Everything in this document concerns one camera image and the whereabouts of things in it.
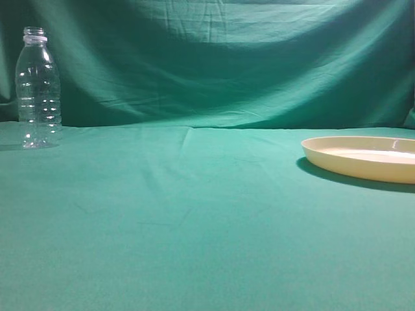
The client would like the green cloth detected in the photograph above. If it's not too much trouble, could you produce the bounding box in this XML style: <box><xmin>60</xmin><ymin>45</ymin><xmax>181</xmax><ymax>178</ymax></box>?
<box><xmin>1</xmin><ymin>1</ymin><xmax>414</xmax><ymax>310</ymax></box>

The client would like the clear empty plastic bottle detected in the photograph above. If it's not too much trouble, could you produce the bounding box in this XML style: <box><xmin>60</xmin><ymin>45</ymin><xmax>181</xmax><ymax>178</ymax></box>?
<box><xmin>15</xmin><ymin>27</ymin><xmax>62</xmax><ymax>149</ymax></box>

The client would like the cream plastic plate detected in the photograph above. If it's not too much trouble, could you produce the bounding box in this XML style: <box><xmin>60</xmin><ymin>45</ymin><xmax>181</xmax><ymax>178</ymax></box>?
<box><xmin>301</xmin><ymin>136</ymin><xmax>414</xmax><ymax>184</ymax></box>

